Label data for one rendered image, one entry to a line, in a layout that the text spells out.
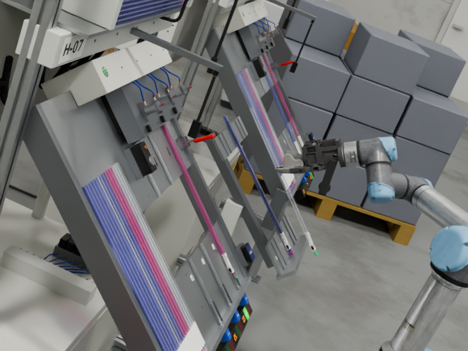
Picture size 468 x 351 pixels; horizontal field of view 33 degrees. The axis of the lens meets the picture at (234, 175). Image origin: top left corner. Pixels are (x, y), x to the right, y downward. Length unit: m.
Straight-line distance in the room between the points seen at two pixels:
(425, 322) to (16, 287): 1.06
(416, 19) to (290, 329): 6.57
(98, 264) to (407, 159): 3.59
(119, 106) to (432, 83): 3.69
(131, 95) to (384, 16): 7.92
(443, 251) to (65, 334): 0.96
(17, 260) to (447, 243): 1.11
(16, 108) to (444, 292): 1.14
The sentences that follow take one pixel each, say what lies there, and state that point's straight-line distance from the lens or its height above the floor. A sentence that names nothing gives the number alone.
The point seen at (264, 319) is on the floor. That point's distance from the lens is 3.73.
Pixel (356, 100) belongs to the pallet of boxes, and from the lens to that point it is 4.88.
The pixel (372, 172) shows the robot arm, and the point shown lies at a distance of 2.33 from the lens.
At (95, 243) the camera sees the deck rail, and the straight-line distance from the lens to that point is 1.69.
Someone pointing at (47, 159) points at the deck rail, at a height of 1.12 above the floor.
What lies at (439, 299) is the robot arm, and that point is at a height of 1.00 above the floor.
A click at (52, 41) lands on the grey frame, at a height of 1.36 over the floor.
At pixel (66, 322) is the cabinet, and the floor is 0.62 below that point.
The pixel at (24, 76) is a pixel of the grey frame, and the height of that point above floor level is 1.27.
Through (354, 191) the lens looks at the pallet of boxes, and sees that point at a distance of 5.09.
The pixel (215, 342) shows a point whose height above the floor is 0.74.
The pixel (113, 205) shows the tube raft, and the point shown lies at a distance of 1.77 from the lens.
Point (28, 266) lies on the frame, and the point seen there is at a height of 0.66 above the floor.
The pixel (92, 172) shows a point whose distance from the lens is 1.77.
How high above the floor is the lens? 1.78
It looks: 20 degrees down
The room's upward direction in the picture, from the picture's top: 22 degrees clockwise
